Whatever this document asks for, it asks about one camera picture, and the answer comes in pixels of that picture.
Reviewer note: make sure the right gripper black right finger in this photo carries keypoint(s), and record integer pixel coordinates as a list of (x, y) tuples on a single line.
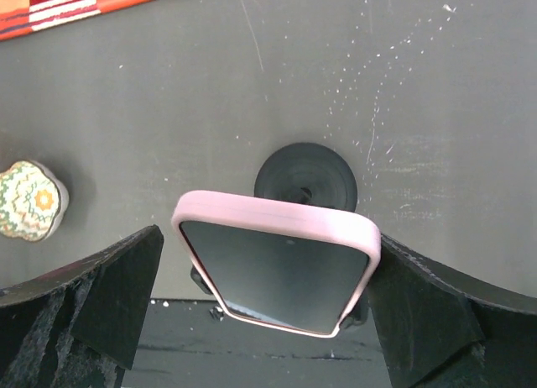
[(439, 327)]

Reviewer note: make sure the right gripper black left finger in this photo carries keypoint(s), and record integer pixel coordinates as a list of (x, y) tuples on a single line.
[(79, 325)]

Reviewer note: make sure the black phone pink case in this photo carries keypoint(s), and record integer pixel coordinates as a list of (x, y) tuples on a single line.
[(284, 218)]

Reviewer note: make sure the black phone stand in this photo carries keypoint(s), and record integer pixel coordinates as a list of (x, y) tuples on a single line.
[(306, 174)]

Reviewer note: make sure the colourful patchwork placemat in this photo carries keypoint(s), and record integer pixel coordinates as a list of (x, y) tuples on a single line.
[(21, 17)]

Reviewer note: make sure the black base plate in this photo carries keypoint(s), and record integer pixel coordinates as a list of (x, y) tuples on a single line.
[(190, 344)]

